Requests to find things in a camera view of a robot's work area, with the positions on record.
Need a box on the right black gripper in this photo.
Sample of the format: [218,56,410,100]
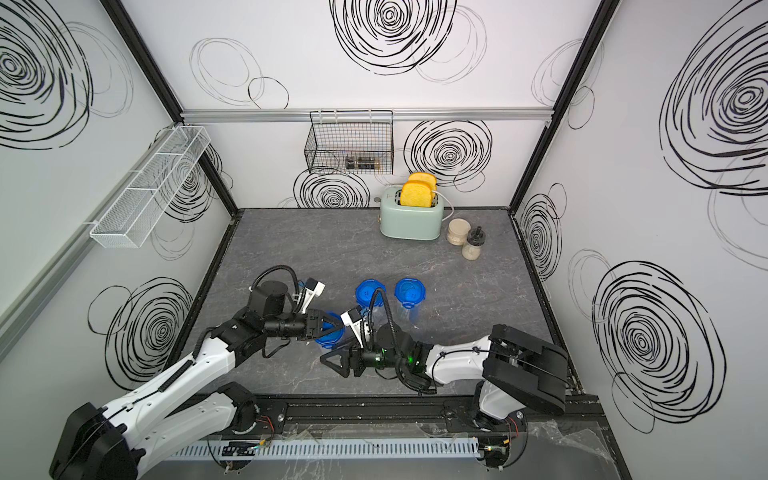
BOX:
[322,333,410,377]

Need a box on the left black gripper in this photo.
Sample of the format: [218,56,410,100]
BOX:
[266,309,344,339]

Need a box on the blue-lid clear container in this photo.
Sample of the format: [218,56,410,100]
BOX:
[395,278,426,325]
[355,279,386,324]
[315,312,346,349]

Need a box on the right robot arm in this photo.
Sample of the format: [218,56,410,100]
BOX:
[320,288,570,421]

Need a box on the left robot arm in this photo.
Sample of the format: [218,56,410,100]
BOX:
[49,272,343,479]

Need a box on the mint green toaster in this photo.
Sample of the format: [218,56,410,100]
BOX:
[379,185,455,241]

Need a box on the front yellow toast slice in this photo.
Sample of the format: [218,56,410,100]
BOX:
[399,180,433,208]

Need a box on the yellow toast slice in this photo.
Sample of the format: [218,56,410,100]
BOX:
[399,180,433,208]
[408,172,437,191]

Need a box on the black-cap glass bottle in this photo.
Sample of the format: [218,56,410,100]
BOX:
[462,226,486,261]

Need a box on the beige round jar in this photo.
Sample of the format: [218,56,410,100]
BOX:
[446,218,471,246]

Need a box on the back yellow toast slice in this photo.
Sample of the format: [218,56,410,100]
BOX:
[408,172,437,191]

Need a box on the white slotted cable duct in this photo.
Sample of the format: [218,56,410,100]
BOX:
[169,438,480,462]

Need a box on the black wire wall basket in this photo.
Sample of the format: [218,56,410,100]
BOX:
[303,109,395,175]

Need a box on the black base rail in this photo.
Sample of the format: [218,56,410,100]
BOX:
[143,394,604,436]

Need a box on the white mesh wall shelf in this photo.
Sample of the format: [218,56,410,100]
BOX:
[89,125,212,249]

